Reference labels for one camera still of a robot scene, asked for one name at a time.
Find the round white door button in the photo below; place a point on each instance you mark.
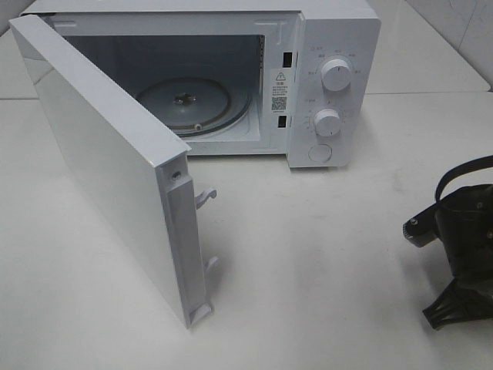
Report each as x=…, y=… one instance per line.
x=320, y=153

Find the white microwave oven body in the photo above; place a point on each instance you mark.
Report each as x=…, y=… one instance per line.
x=140, y=43

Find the white microwave door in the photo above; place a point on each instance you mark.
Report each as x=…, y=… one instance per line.
x=130, y=165

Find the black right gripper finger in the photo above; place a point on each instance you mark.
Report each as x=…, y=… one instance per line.
x=457, y=305

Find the white timer knob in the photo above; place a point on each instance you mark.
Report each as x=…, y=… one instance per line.
x=327, y=122

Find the white warning label sticker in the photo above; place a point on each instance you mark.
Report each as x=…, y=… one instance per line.
x=281, y=81

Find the upper white power knob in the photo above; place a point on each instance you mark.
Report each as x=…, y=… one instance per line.
x=336, y=74

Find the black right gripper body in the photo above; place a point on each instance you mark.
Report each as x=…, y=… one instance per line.
x=464, y=222

